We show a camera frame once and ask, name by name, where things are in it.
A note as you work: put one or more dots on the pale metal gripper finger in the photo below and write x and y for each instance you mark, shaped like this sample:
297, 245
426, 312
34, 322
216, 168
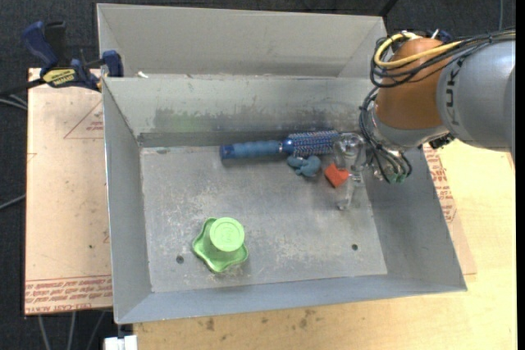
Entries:
357, 190
343, 198

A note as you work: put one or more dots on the red block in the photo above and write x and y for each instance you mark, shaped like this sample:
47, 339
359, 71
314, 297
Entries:
336, 175

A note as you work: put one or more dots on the clear glass thing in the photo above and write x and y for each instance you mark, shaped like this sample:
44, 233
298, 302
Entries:
348, 149

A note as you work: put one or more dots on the blue-grey toy animal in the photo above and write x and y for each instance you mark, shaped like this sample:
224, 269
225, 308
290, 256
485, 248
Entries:
305, 166

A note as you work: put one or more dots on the grey metal bin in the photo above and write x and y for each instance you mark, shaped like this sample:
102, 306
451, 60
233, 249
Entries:
262, 217

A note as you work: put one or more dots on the blue hairbrush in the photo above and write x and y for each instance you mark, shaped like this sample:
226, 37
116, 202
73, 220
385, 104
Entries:
254, 149

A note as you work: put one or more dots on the green plastic cup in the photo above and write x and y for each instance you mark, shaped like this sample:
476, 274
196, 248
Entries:
223, 242

